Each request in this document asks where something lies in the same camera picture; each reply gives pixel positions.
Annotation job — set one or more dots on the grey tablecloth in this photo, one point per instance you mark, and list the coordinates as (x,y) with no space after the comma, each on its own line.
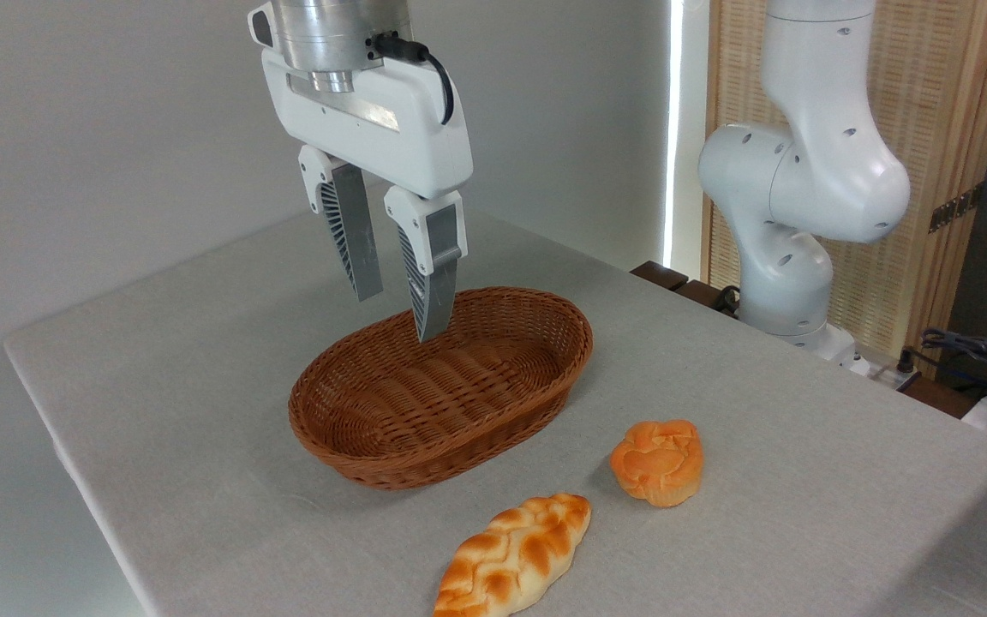
(202,386)

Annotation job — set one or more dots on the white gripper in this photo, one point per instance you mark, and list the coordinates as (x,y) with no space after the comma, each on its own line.
(391,128)

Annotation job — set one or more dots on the dark brown wooden furniture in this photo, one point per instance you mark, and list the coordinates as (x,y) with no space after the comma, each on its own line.
(660,276)

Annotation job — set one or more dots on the wooden slatted folding screen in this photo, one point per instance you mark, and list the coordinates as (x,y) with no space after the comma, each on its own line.
(939,103)

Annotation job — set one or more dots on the braided long bread loaf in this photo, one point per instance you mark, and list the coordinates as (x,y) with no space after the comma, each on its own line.
(515,553)

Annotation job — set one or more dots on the dark metal screen hinge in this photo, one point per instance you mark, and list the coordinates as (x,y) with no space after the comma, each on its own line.
(954,208)

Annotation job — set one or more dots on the brown wicker oval basket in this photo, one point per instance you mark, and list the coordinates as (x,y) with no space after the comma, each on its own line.
(451,403)

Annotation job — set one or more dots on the round orange bread roll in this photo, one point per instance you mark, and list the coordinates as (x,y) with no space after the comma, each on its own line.
(658,463)

